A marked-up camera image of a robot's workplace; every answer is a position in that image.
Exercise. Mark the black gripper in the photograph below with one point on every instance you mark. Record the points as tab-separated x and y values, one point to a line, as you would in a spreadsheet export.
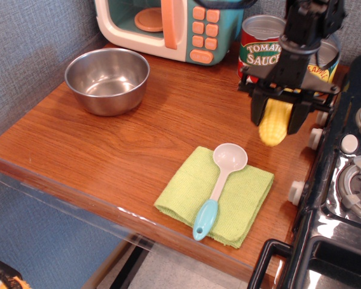
289	81

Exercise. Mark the yellow toy corn cob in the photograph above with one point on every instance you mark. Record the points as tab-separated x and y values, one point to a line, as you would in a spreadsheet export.
274	125

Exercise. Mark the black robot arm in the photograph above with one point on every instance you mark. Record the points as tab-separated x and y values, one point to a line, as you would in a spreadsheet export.
309	22

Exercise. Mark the green folded towel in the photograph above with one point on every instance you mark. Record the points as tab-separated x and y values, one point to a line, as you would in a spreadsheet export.
187	198

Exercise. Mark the stainless steel bowl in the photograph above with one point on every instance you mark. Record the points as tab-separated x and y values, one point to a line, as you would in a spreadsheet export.
108	81

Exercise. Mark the white stove knob upper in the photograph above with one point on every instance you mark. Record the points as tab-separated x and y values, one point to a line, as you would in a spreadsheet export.
321	118

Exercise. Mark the white stove knob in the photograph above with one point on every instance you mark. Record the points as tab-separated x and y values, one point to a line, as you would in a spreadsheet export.
296	191
321	118
314	138

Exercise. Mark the white stove knob middle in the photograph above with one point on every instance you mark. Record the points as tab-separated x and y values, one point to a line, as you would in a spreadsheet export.
314	138

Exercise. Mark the pineapple slices can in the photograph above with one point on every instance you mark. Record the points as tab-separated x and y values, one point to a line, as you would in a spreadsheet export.
324	64

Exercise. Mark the tomato sauce can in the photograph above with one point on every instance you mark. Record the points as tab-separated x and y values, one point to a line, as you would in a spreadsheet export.
260	41

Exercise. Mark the white round stove button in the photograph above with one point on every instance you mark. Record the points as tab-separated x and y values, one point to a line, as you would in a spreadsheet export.
349	144

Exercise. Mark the white stove knob lower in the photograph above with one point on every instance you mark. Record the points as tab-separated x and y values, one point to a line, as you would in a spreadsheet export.
296	191

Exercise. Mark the teal toy microwave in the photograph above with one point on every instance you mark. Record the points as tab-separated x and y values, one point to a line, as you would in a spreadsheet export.
198	33

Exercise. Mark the black toy stove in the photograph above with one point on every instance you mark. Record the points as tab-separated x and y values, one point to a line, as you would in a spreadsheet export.
326	247

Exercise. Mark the orange microwave plate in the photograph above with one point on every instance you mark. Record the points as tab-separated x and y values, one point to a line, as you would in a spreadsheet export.
149	20

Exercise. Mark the white spoon teal handle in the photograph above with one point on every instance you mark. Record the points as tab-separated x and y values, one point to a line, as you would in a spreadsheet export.
229	158

